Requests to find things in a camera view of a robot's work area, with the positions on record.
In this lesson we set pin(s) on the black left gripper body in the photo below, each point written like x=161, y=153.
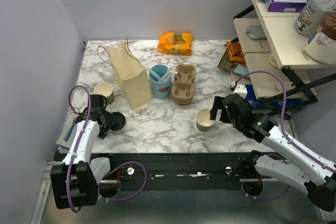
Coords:
x=108, y=117

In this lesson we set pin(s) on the orange brown snack packet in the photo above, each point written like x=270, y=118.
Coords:
x=233, y=57

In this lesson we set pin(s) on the orange snack bag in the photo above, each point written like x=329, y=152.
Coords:
x=176, y=44

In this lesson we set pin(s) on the cartoon paper roll brown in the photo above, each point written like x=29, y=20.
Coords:
x=321, y=44

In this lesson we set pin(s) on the brown pulp cup carrier stack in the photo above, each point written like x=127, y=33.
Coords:
x=183, y=85

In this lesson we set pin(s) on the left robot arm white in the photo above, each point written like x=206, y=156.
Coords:
x=74, y=183

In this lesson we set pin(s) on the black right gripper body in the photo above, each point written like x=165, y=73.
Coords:
x=237, y=124

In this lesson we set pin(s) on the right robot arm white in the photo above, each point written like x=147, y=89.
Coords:
x=306, y=171

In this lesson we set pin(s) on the razor blister pack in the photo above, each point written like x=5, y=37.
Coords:
x=68, y=134

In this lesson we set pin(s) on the cartoon paper roll grey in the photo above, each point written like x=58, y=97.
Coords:
x=312, y=15

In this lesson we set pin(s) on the grey computer mouse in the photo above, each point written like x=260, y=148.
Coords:
x=255, y=32

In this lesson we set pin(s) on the beige paper bag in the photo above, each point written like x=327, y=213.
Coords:
x=129, y=73

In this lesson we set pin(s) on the beige shelf rack black frame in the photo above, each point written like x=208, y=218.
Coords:
x=281, y=52

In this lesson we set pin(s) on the blue straw holder cup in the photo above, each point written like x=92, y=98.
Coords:
x=160, y=77

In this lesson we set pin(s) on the purple tissue box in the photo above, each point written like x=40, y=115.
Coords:
x=283, y=6

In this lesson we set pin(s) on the black plastic cup lid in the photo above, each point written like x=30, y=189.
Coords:
x=118, y=121

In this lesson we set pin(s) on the green paper cup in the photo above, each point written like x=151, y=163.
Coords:
x=203, y=121
x=105, y=89

